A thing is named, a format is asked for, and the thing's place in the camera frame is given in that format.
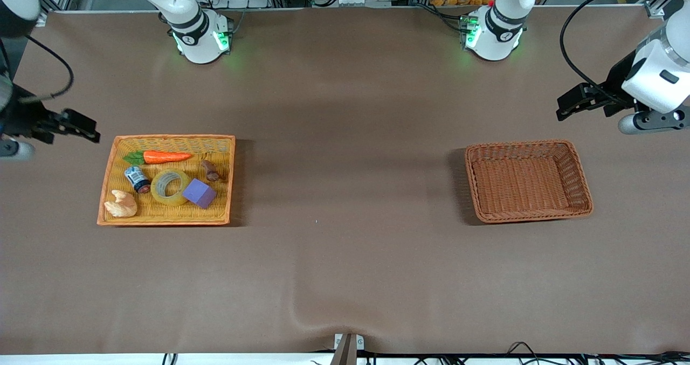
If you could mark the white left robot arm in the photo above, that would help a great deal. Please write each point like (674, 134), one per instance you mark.
(496, 31)

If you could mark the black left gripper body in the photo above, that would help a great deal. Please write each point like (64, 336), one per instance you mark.
(616, 83)

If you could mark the orange wicker tray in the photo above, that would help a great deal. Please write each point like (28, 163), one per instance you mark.
(161, 206)

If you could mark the brown toy root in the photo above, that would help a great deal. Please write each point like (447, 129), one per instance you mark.
(210, 171)

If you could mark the brown wicker basket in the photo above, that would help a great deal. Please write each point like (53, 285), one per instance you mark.
(525, 184)

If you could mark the brown table cloth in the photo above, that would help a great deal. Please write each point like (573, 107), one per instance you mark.
(345, 138)

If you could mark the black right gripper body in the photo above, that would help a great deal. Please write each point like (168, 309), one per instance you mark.
(21, 119)

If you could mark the yellowish clear tape roll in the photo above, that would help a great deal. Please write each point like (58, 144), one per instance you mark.
(159, 195)

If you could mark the purple cube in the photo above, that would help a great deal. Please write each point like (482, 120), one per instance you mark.
(198, 193)

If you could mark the grey bracket with post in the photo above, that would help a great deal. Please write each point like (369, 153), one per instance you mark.
(347, 349)

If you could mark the small jar with barcode label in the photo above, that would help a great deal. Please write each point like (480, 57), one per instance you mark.
(136, 178)

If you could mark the toy croissant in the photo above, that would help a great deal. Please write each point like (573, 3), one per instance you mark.
(123, 206)

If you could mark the white power strip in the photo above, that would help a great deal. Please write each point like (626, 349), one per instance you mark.
(350, 1)

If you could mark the orange toy carrot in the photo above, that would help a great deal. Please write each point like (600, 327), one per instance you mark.
(167, 157)

